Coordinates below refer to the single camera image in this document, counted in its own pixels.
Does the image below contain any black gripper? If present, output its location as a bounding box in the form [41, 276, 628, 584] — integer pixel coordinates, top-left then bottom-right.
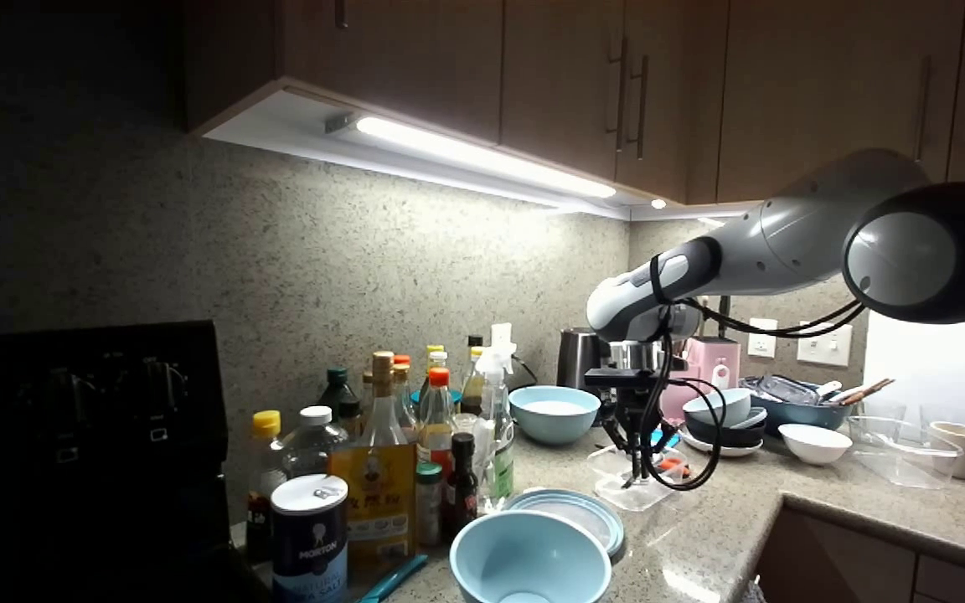
[584, 333, 697, 484]

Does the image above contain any clear plastic bowl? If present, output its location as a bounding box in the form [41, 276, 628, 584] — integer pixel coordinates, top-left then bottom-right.
[587, 440, 686, 517]

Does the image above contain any light blue bowl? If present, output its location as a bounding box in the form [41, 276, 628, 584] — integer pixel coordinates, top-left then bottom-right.
[445, 507, 617, 603]
[505, 383, 604, 448]

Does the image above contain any small white bowl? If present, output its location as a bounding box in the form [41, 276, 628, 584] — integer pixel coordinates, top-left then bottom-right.
[775, 422, 858, 469]

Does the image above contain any large clear glass bowl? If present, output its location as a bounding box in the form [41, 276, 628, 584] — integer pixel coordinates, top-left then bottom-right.
[842, 410, 961, 493]

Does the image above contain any light blue plate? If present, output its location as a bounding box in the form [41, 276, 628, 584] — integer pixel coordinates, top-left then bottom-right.
[500, 481, 632, 564]

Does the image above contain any dark electric kettle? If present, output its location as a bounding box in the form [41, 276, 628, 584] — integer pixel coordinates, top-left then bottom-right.
[553, 324, 609, 395]

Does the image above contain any stack of blue bowls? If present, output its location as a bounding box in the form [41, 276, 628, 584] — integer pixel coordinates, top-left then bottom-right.
[679, 386, 775, 461]

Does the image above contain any pink small appliance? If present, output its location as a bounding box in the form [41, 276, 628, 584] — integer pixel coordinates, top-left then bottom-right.
[660, 336, 747, 429]

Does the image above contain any clear spray bottle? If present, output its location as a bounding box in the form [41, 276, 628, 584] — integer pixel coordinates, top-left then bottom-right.
[475, 321, 524, 502]

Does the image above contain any black-capped tall bottle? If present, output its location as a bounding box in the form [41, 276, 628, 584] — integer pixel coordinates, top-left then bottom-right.
[461, 333, 490, 419]

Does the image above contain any dark blue dish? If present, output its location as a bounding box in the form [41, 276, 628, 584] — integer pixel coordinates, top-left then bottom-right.
[744, 370, 858, 434]

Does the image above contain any small dark glass bottle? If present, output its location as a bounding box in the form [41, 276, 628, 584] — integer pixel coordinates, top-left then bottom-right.
[439, 429, 488, 544]

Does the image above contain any orange-capped sauce bottle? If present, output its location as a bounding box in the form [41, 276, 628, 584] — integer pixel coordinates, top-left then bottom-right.
[412, 364, 463, 474]

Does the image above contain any small yellow-capped bottle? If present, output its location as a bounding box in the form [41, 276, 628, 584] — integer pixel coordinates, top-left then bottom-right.
[424, 340, 453, 387]

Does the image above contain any small green-lidded jar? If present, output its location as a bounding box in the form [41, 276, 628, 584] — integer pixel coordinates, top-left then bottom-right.
[409, 460, 448, 551]

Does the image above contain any red-capped bottle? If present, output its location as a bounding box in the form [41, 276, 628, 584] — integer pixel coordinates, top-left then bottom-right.
[390, 352, 418, 434]

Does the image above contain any wooden utensil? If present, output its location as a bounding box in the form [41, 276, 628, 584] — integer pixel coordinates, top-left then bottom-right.
[820, 375, 903, 413]

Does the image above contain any large amber yellow-label bottle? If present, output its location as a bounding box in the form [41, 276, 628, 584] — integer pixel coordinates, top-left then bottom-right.
[328, 347, 418, 575]

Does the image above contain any wooden lower cabinet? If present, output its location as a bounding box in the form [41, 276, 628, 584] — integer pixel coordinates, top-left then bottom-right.
[747, 499, 965, 603]

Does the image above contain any wooden cabinet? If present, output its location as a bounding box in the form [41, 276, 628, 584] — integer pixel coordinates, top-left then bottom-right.
[179, 0, 965, 223]
[747, 499, 965, 603]

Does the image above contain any green-capped dark bottle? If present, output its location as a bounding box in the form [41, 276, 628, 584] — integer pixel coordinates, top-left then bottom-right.
[320, 364, 366, 443]

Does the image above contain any white cutting board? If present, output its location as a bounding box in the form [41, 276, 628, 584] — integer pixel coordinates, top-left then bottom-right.
[858, 312, 965, 445]

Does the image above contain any white-capped clear bottle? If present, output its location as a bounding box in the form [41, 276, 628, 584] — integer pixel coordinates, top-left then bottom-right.
[280, 403, 352, 481]

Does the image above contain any under-cabinet light strip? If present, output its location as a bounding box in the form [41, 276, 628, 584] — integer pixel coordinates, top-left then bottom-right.
[322, 107, 625, 204]

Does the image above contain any dark canister with white lid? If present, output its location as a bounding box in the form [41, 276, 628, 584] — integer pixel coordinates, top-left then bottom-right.
[269, 469, 357, 603]

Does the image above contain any yellow-capped sauce bottle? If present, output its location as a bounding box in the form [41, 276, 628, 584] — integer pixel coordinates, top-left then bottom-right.
[242, 405, 293, 564]

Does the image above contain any wooden upper cabinet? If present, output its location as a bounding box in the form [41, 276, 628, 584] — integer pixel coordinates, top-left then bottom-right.
[179, 0, 965, 223]

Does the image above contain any black countertop appliance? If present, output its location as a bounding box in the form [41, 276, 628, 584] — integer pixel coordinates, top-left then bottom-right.
[0, 319, 235, 603]

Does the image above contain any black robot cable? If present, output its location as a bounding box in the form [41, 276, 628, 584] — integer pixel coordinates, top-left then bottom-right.
[615, 159, 965, 494]

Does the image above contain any white wall switch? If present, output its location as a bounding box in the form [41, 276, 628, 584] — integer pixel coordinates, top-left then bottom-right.
[744, 315, 781, 363]

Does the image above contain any white wall outlet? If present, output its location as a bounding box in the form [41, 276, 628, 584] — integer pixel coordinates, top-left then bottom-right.
[796, 321, 858, 370]

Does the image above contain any teal utensil handle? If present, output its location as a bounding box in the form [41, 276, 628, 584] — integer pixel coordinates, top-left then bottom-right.
[352, 548, 432, 603]

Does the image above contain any dark vertical cabinet handle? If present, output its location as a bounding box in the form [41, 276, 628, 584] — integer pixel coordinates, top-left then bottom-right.
[609, 33, 633, 152]
[632, 50, 656, 159]

